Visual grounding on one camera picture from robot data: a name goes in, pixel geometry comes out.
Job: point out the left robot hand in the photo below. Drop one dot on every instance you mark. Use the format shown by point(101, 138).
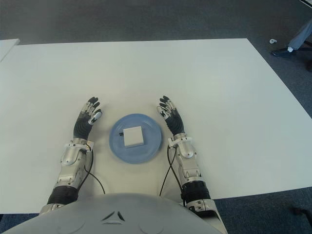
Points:
point(81, 128)

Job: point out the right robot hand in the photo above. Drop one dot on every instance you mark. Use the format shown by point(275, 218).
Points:
point(176, 122)

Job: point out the white charger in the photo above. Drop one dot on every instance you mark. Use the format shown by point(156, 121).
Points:
point(132, 136)

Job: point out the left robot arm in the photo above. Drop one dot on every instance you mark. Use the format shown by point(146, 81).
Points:
point(70, 168)

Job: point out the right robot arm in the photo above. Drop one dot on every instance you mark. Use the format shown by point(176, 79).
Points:
point(192, 170)

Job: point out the blue plate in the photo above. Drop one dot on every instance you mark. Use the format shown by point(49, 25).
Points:
point(135, 139)

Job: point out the grey robot torso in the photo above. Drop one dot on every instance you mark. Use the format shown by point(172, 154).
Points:
point(114, 214)

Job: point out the white side table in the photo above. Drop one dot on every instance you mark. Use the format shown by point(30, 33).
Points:
point(6, 47)

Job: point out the crumpled white paper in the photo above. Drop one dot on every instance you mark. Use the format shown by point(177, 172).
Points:
point(273, 41)

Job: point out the dark shoe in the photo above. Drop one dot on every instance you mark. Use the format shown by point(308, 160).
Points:
point(282, 52)

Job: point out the black chair base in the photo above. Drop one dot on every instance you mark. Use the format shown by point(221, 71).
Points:
point(309, 65)

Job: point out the grey trouser leg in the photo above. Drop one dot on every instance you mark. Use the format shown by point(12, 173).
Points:
point(299, 36)

